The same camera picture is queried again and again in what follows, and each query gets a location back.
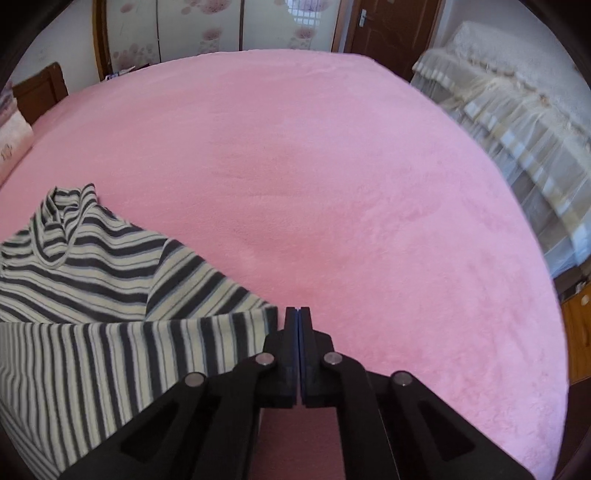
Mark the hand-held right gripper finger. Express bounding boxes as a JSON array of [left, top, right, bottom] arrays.
[[300, 307, 536, 480], [58, 307, 300, 480]]

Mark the brown wooden door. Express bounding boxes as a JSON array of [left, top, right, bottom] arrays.
[[344, 0, 446, 70]]

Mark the floral sliding-door wardrobe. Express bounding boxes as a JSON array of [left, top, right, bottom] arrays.
[[92, 0, 352, 81]]

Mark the wooden headboard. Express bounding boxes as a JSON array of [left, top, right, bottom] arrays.
[[11, 62, 70, 125]]

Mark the pink bed blanket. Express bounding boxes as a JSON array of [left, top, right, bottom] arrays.
[[0, 48, 570, 480]]

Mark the white pillow with orange print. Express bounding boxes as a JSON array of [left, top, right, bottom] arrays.
[[0, 108, 36, 185]]

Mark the striped long-sleeve shirt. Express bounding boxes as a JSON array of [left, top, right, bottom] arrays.
[[0, 183, 279, 480]]

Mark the wooden cabinet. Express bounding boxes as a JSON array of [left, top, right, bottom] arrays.
[[558, 281, 591, 386]]

